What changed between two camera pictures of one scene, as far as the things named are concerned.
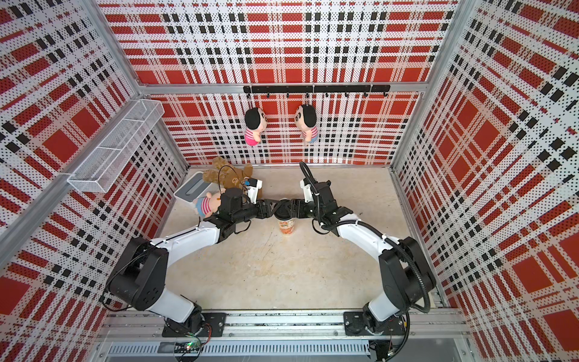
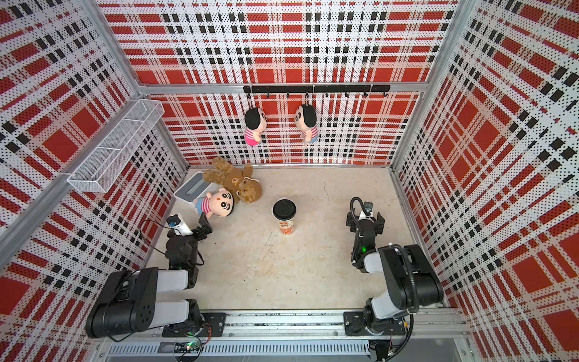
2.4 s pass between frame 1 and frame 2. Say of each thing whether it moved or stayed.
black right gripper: moved
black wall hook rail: stayed
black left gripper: moved
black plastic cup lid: stayed
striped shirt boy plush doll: stayed
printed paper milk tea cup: stayed
